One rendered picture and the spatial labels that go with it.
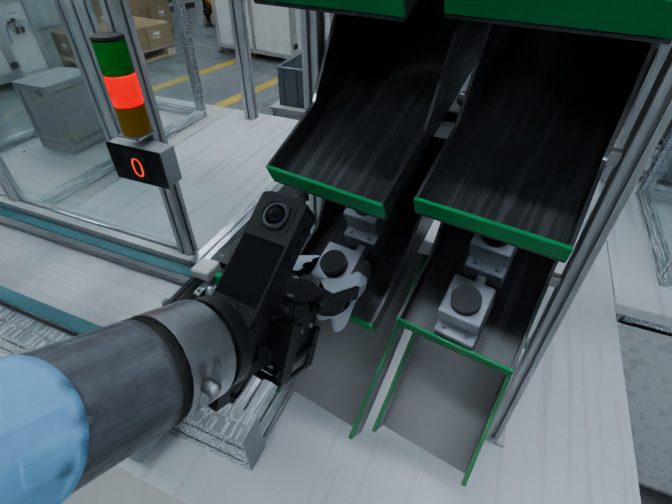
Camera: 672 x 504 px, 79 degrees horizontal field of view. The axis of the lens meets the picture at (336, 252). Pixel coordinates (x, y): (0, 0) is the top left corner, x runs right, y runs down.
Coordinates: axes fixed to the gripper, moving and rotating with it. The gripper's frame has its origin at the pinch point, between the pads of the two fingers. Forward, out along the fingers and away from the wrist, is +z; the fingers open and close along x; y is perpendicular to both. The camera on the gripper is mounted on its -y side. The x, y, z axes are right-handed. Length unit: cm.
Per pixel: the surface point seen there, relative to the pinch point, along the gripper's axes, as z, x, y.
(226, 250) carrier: 28, -41, 18
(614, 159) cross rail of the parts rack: 6.6, 21.8, -17.7
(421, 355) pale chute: 14.0, 9.5, 13.3
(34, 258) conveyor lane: 9, -84, 32
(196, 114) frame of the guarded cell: 91, -124, -4
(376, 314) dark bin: 0.5, 5.6, 3.8
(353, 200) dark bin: -6.9, 3.0, -9.1
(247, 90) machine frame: 99, -105, -19
